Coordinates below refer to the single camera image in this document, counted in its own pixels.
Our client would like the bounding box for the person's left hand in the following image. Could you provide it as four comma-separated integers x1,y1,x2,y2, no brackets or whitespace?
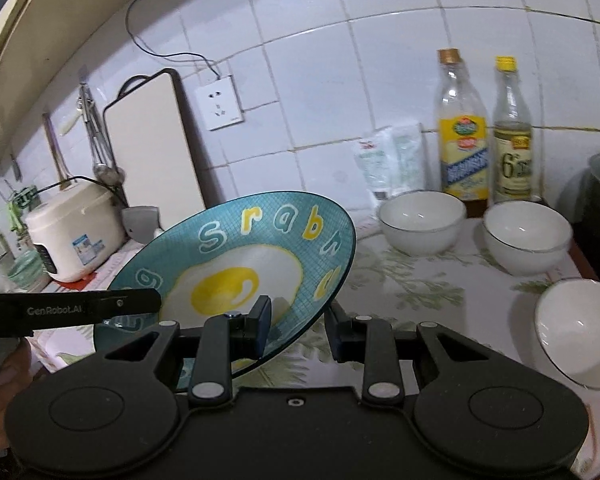
0,337,33,451

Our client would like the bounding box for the white handle hanging utensil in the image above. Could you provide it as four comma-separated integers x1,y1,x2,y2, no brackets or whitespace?
57,102,88,136

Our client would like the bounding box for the green plastic rack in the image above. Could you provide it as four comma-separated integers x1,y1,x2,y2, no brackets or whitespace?
7,186,37,233

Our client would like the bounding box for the grey plastic holder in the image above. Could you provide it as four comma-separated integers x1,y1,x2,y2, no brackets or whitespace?
121,206,161,243

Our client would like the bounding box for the hanging metal spatula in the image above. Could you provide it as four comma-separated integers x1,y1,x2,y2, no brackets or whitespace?
42,114,73,183

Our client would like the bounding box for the white rice cooker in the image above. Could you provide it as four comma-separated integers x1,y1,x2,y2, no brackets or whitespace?
25,180,128,283

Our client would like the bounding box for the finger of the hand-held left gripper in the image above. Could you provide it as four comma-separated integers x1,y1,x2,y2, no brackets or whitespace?
87,288,163,322

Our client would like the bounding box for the white plate with dark rim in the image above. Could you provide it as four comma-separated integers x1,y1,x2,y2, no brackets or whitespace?
534,278,600,391

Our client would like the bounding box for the gold cap yellow label bottle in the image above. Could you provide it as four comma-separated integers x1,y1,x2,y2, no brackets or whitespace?
436,48,491,216

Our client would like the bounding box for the white bowl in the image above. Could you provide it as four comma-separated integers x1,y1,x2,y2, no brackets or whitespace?
378,190,467,256
482,201,573,276

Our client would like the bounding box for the white wall socket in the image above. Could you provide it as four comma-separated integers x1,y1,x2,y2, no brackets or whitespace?
194,74,245,132

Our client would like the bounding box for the white plastic packet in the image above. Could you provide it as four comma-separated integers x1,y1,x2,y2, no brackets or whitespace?
387,122,427,196
352,132,398,201

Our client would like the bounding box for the yellow cap clear bottle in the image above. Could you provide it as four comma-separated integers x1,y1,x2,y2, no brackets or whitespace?
491,56,543,205

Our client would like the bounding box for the pale green bowl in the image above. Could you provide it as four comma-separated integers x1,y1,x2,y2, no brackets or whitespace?
7,250,48,293

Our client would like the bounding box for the thin black wall cable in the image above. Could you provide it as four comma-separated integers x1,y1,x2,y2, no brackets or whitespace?
125,0,222,81

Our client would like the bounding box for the blue egg print plate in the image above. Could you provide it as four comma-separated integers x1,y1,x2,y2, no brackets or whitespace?
94,191,357,378

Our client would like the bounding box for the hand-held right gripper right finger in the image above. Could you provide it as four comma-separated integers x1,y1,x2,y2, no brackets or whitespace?
325,300,486,406

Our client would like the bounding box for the floral tablecloth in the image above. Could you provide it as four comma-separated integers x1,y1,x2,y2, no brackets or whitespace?
25,205,600,461

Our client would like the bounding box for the black power cord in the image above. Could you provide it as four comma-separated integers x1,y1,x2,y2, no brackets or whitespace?
11,175,128,208

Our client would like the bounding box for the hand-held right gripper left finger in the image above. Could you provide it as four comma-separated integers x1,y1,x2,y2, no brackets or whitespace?
104,296,272,408

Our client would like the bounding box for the white cutting board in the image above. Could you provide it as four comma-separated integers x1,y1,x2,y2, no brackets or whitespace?
102,67,221,211

